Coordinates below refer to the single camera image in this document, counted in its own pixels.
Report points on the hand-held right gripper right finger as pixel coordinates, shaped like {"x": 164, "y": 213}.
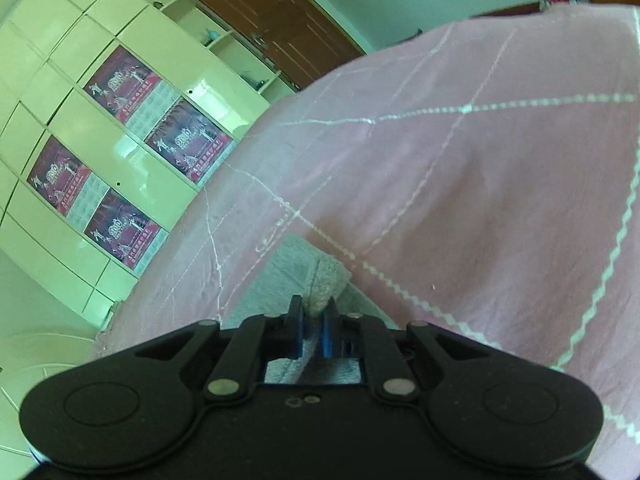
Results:
{"x": 328, "y": 334}

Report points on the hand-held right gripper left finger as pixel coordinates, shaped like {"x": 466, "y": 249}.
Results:
{"x": 298, "y": 334}

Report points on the grey pants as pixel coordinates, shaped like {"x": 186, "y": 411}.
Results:
{"x": 287, "y": 272}

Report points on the red calendar poster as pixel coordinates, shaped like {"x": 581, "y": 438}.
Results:
{"x": 120, "y": 230}
{"x": 187, "y": 137}
{"x": 122, "y": 82}
{"x": 60, "y": 175}

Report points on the pink checked bed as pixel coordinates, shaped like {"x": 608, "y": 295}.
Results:
{"x": 450, "y": 160}

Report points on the white glossy wardrobe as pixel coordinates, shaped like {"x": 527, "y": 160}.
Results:
{"x": 135, "y": 165}

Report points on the white corner shelf unit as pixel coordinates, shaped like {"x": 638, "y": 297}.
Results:
{"x": 227, "y": 55}

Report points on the brown wooden door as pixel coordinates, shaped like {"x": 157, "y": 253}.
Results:
{"x": 280, "y": 5}

